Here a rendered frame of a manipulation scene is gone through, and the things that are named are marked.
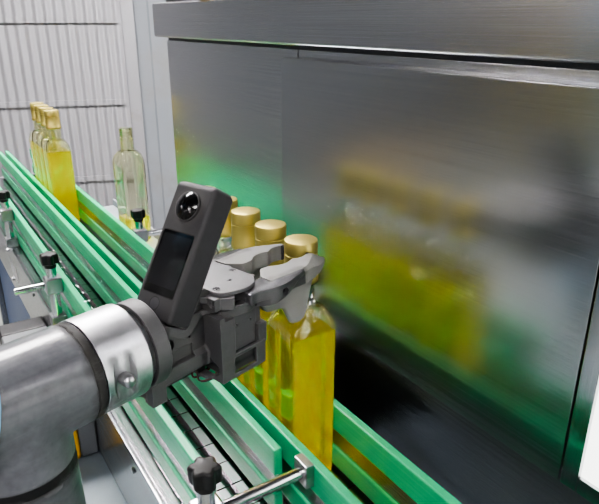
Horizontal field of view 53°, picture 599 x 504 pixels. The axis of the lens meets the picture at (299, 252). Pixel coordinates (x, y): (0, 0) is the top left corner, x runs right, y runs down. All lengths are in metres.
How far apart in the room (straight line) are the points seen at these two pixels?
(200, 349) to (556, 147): 0.33
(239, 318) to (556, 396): 0.28
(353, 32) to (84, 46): 3.17
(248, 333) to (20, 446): 0.21
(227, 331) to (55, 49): 3.40
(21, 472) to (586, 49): 0.49
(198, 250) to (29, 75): 3.42
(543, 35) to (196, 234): 0.31
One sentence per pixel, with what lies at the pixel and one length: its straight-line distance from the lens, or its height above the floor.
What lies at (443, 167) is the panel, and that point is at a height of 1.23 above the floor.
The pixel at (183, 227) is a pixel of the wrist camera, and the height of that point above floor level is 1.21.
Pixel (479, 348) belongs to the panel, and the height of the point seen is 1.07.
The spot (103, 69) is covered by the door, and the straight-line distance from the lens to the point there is 3.81.
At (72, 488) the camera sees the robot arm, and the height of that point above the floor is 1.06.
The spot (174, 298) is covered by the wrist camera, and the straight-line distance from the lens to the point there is 0.48.
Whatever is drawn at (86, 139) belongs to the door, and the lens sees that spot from 3.87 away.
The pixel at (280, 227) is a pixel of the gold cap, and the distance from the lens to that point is 0.64.
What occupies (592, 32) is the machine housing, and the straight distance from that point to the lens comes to 0.52.
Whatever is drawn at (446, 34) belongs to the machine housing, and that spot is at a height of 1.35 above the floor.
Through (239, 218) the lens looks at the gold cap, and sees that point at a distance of 0.68.
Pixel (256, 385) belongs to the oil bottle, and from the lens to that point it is 0.71.
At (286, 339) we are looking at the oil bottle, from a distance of 0.62.
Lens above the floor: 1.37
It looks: 21 degrees down
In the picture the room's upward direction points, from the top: straight up
